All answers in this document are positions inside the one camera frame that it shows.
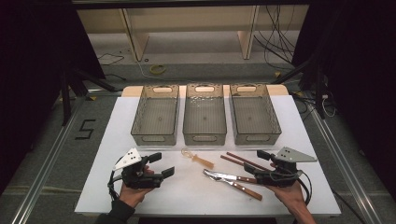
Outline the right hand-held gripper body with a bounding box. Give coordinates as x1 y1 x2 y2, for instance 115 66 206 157
255 147 318 189

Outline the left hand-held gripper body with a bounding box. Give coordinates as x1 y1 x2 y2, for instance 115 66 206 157
113 147 164 189

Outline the brown chopstick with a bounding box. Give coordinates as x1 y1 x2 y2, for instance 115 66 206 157
226 151 273 172
219 154 247 167

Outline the wooden handled fork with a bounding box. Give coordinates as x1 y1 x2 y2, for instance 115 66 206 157
205 175 263 202

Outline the translucent grey plastic bin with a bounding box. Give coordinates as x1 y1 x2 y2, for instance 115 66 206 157
229 83 283 147
182 83 228 147
130 84 180 147

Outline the person's left hand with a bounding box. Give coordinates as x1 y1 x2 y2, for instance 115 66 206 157
119 165 157 209

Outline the person's right hand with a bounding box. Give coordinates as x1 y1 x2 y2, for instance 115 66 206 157
265 181 308 217

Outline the white table cover sheet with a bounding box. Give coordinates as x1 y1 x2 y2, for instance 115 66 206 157
74 94 342 217

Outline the translucent amber plastic spoon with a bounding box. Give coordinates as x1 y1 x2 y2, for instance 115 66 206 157
180 147 216 171

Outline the light wooden table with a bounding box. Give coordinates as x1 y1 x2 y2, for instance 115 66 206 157
120 84 290 98

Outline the black metal stand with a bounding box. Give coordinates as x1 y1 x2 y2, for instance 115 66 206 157
270 58 329 119
59 68 123 126

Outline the yellow tape roll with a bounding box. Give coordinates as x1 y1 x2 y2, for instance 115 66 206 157
148 63 167 76

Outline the dark curtain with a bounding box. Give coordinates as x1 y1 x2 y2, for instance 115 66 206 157
0 0 106 195
291 0 396 200

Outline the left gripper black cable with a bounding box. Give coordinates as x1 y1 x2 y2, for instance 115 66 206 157
106 157 124 201

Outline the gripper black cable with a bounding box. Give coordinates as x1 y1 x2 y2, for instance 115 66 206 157
297 169 314 206
106 157 124 201

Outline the wooden handled table knife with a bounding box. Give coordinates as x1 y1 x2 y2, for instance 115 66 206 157
203 168 260 185

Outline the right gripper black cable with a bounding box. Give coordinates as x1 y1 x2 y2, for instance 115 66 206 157
297 169 314 206

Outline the aluminium floor rail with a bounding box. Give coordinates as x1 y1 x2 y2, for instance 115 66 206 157
10 95 86 224
306 99 385 224

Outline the white coiled cable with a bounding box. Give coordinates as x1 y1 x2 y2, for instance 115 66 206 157
321 93 338 119

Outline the white floor cable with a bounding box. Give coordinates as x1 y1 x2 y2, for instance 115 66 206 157
125 46 157 80

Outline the thin black floor cable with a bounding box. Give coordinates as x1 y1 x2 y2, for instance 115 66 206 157
96 52 126 67

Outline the bundle of black cables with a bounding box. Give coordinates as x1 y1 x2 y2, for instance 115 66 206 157
253 4 297 67

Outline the light wooden furniture frame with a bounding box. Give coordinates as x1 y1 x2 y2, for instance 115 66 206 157
77 4 310 63

